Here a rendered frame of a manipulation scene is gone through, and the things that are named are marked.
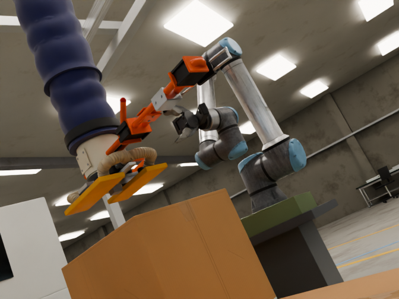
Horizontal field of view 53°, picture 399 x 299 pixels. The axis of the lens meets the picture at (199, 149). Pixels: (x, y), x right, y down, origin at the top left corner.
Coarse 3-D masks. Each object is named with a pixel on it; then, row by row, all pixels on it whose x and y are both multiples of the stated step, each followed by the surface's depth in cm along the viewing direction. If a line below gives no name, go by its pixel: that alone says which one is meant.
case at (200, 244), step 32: (224, 192) 142; (128, 224) 118; (160, 224) 120; (192, 224) 127; (224, 224) 135; (96, 256) 134; (128, 256) 120; (160, 256) 115; (192, 256) 121; (224, 256) 128; (256, 256) 137; (96, 288) 138; (128, 288) 123; (160, 288) 111; (192, 288) 116; (224, 288) 123; (256, 288) 130
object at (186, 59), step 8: (184, 56) 110; (192, 56) 112; (200, 56) 114; (184, 64) 112; (176, 72) 115; (184, 72) 112; (192, 72) 110; (200, 72) 112; (176, 80) 115; (184, 80) 113; (192, 80) 115
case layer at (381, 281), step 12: (372, 276) 101; (384, 276) 95; (396, 276) 91; (324, 288) 113; (336, 288) 106; (348, 288) 100; (360, 288) 95; (372, 288) 90; (384, 288) 86; (396, 288) 82
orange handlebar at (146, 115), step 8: (192, 64) 110; (200, 64) 111; (168, 88) 118; (176, 88) 122; (152, 104) 125; (144, 112) 128; (152, 112) 132; (136, 120) 132; (144, 120) 131; (152, 120) 134; (112, 144) 145; (120, 144) 143; (128, 144) 147; (112, 152) 148; (136, 160) 170; (136, 168) 186
